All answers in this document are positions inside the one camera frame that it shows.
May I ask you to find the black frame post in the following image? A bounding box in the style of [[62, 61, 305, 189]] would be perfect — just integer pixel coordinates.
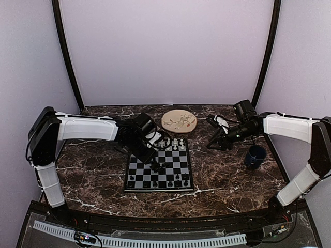
[[51, 0, 85, 111], [251, 0, 282, 108]]

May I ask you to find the dark blue mug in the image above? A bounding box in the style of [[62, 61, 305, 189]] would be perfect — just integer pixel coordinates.
[[244, 145, 267, 170]]

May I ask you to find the black chess piece corner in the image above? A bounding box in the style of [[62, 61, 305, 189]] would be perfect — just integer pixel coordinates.
[[182, 174, 189, 187]]

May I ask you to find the black white chess board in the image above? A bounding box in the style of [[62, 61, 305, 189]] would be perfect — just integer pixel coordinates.
[[124, 138, 194, 193]]

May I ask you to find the row of white chess pieces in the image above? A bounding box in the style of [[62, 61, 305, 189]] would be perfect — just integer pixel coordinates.
[[158, 138, 186, 151]]

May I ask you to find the left black frame post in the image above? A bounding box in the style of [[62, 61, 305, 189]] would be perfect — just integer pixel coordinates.
[[51, 0, 85, 111]]

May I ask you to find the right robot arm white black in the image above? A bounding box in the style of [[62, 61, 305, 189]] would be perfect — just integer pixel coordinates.
[[206, 100, 330, 224]]

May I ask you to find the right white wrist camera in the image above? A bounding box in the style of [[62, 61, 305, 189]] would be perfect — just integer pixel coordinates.
[[206, 115, 230, 134]]

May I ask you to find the right black frame post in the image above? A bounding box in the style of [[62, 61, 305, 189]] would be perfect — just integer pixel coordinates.
[[251, 0, 282, 108]]

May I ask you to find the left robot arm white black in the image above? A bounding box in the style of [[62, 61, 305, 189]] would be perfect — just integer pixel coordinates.
[[25, 106, 163, 225]]

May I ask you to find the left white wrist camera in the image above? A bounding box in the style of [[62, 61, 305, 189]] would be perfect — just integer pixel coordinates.
[[145, 131, 162, 148]]

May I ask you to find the beige bird painted plate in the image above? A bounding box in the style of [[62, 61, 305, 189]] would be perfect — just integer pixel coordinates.
[[161, 110, 197, 134]]

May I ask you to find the white slotted cable duct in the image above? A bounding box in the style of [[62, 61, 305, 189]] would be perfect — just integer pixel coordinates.
[[32, 221, 247, 247]]

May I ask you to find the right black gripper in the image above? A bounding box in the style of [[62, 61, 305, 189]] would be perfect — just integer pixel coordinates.
[[207, 122, 255, 151]]

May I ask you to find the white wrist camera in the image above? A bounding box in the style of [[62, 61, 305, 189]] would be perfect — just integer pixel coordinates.
[[145, 131, 162, 148], [206, 115, 230, 134]]

